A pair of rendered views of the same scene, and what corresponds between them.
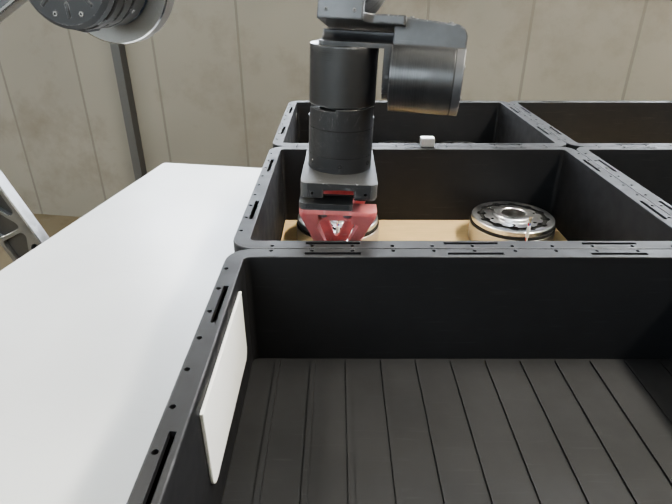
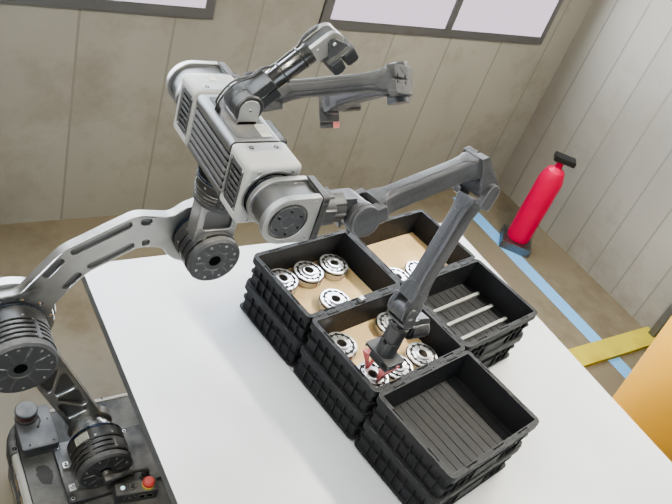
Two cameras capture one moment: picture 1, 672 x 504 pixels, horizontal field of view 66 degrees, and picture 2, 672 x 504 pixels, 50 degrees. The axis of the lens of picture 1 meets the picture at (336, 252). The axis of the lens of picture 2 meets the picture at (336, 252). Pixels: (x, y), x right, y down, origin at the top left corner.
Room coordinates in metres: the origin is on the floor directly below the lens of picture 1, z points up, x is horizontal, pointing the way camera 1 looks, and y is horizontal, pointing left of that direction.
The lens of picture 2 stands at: (-0.25, 1.32, 2.31)
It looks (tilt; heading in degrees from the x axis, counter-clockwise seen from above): 36 degrees down; 307
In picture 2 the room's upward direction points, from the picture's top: 21 degrees clockwise
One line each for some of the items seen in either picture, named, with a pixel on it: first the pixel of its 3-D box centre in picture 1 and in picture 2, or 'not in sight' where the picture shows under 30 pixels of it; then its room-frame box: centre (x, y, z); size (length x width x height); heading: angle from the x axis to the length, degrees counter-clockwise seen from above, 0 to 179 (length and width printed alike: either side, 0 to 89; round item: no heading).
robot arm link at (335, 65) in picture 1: (350, 74); (397, 331); (0.46, -0.01, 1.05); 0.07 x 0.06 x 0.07; 80
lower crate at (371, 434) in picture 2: not in sight; (437, 444); (0.23, -0.11, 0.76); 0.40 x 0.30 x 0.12; 90
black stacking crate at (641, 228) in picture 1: (435, 237); (383, 348); (0.53, -0.11, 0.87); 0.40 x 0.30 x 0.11; 90
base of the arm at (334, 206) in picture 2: not in sight; (323, 206); (0.60, 0.30, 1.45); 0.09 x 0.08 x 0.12; 170
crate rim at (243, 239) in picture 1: (439, 195); (389, 336); (0.53, -0.11, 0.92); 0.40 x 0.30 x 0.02; 90
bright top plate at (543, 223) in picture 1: (512, 218); (391, 323); (0.60, -0.22, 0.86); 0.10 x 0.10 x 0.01
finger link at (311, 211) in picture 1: (337, 221); (381, 366); (0.45, 0.00, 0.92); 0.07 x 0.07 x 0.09; 89
